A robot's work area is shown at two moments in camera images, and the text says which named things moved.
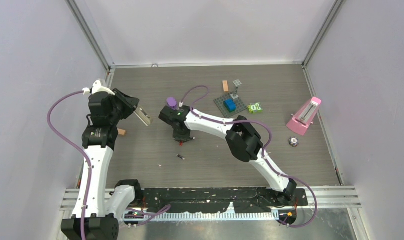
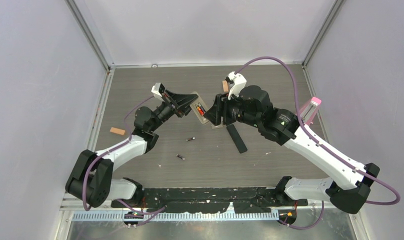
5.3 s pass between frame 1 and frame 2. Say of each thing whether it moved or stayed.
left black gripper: moved
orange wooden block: stayed
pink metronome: stayed
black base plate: stayed
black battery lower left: stayed
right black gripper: moved
